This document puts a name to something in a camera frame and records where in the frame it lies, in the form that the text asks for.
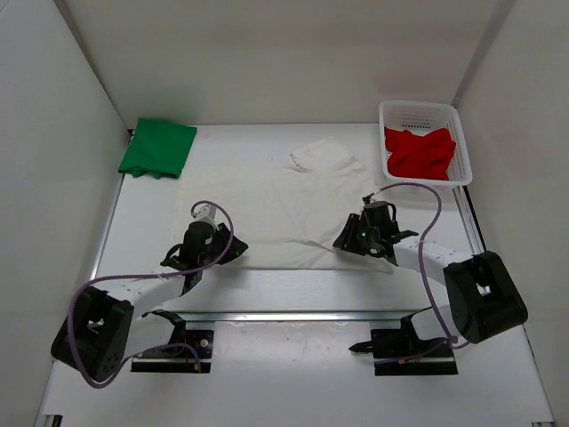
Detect white t shirt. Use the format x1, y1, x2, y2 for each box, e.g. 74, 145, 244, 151
170, 140, 393, 274

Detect green t shirt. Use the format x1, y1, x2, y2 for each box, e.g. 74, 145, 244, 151
117, 118, 197, 179

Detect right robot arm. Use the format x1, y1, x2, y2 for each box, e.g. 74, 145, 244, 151
333, 201, 528, 344

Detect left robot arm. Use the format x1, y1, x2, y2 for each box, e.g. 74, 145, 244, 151
51, 220, 249, 389

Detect red t shirt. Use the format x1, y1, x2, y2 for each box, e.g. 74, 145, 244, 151
384, 127, 456, 181

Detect white plastic basket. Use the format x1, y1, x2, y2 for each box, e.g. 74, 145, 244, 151
379, 101, 472, 189

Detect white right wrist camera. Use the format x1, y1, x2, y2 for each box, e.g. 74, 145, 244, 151
362, 191, 377, 205

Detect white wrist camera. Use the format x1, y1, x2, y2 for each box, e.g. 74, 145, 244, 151
362, 191, 377, 205
192, 204, 219, 230

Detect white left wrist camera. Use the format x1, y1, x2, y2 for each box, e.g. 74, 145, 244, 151
192, 204, 219, 230

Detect aluminium table rail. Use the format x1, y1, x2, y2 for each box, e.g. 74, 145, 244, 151
174, 310, 414, 323

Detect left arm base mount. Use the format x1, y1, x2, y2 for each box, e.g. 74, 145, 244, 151
125, 310, 214, 374

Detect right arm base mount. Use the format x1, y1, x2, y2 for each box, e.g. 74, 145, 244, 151
349, 310, 458, 376

